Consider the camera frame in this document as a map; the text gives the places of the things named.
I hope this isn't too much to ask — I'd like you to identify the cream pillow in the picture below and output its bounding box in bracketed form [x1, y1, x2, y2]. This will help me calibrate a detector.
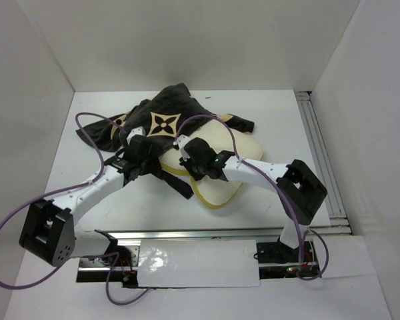
[159, 115, 264, 209]

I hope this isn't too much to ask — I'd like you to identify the black floral pillowcase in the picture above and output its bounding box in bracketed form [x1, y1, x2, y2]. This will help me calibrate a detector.
[76, 83, 264, 207]

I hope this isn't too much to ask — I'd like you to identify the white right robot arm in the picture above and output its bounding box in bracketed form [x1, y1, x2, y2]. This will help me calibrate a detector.
[173, 135, 327, 261]

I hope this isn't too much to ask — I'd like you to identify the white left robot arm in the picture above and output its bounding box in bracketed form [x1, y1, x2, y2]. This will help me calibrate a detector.
[19, 135, 159, 267]

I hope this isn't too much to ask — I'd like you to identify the white cover plate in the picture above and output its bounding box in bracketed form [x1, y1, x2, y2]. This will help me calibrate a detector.
[137, 239, 260, 288]

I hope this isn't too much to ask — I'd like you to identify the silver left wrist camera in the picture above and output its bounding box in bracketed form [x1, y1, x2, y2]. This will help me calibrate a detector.
[126, 126, 145, 143]

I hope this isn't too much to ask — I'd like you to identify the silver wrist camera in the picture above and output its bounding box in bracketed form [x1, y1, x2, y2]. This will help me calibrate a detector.
[173, 135, 191, 159]
[126, 126, 145, 143]

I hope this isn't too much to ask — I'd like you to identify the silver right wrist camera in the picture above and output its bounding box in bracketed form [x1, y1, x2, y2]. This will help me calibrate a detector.
[173, 135, 191, 159]

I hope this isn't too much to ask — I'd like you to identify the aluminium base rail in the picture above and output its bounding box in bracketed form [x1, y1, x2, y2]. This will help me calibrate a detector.
[96, 228, 351, 242]

